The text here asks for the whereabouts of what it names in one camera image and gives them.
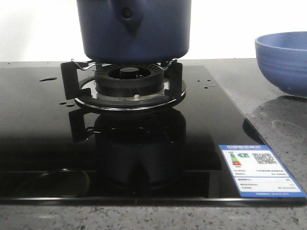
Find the blue energy label sticker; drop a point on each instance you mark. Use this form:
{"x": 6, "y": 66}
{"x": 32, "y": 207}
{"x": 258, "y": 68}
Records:
{"x": 257, "y": 172}

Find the black glass gas cooktop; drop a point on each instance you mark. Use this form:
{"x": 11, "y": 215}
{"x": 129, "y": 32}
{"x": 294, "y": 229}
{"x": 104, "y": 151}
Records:
{"x": 52, "y": 151}

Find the light blue bowl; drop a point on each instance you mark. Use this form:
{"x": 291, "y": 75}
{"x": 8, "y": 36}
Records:
{"x": 282, "y": 59}

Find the black gas burner head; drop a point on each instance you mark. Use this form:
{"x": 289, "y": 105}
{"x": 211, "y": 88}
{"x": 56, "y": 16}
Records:
{"x": 128, "y": 80}

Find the dark blue cooking pot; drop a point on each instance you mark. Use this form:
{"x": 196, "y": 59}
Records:
{"x": 134, "y": 31}

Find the black pan support grate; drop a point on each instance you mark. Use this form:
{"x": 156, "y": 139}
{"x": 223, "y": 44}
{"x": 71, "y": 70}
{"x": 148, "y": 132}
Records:
{"x": 79, "y": 84}

